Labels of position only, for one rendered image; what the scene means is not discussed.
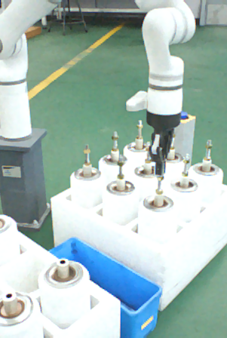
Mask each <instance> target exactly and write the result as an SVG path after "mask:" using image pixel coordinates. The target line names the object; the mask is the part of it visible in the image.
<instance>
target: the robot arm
mask: <svg viewBox="0 0 227 338"><path fill-rule="evenodd" d="M61 1H62V0H13V1H12V2H11V3H10V4H9V6H8V7H7V8H6V9H5V11H4V12H3V13H2V14H1V15H0V139H2V140H4V141H7V142H21V141H24V140H27V139H29V138H30V137H31V136H32V132H31V125H30V117H29V104H28V101H29V97H28V89H27V82H26V74H27V70H28V55H27V43H26V36H25V34H24V32H25V31H26V30H27V29H28V28H29V27H30V26H31V25H33V24H34V23H36V22H37V21H38V20H40V19H41V18H43V17H45V16H46V15H48V13H49V12H51V11H52V10H53V9H54V8H55V7H56V6H57V5H58V4H59V3H60V2H61ZM134 1H135V2H136V4H137V6H138V8H139V9H141V10H142V11H149V13H147V15H146V17H145V20H144V21H143V39H144V43H145V46H146V53H147V57H148V61H149V89H148V93H146V92H144V91H140V92H138V93H137V94H136V95H134V96H133V97H132V98H130V99H129V100H128V101H127V102H126V110H128V111H137V110H140V109H145V108H146V123H147V125H149V126H151V127H153V128H154V133H153V132H152V146H149V147H148V150H149V154H150V158H151V161H152V162H154V163H155V171H154V175H155V176H157V177H163V176H164V174H165V173H166V166H167V159H166V158H168V153H170V151H171V146H172V142H173V135H174V132H175V127H177V126H178V125H179V124H180V117H181V108H182V100H183V94H182V84H183V62H182V60H181V59H180V58H178V57H173V56H170V54H169V50H168V45H174V44H181V43H184V42H187V41H189V40H190V39H191V38H192V37H193V35H194V34H195V18H194V16H193V13H192V11H191V10H190V8H189V7H188V5H187V4H186V3H185V2H184V1H183V0H134Z"/></svg>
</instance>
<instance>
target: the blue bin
mask: <svg viewBox="0 0 227 338"><path fill-rule="evenodd" d="M48 252H49V253H51V254H53V255H54V256H55V257H56V258H58V259H62V258H64V259H67V260H72V261H74V262H77V263H80V264H81V265H83V267H85V268H86V270H87V272H88V274H89V281H91V282H93V283H94V284H97V285H98V286H99V287H101V288H102V289H104V290H105V291H107V292H108V293H110V294H111V295H113V296H114V297H115V298H117V299H118V300H120V301H121V314H120V338H146V337H147V336H148V335H149V334H150V333H151V332H152V331H153V330H154V329H155V328H156V324H157V318H158V308H159V303H160V297H161V296H162V293H163V288H162V286H160V285H159V284H157V283H154V282H153V281H150V280H149V279H147V278H145V277H144V276H142V275H140V274H139V273H137V272H135V271H134V270H132V269H130V268H128V267H126V266H125V265H123V264H122V263H120V262H119V261H117V260H115V259H114V258H112V257H110V256H109V255H107V254H105V253H103V252H102V251H100V250H97V249H96V248H94V247H91V246H90V245H89V244H87V243H85V242H83V241H82V240H80V239H78V238H75V237H72V238H70V239H68V240H67V241H64V242H63V243H62V244H60V245H58V246H56V247H54V248H52V249H51V250H49V251H48Z"/></svg>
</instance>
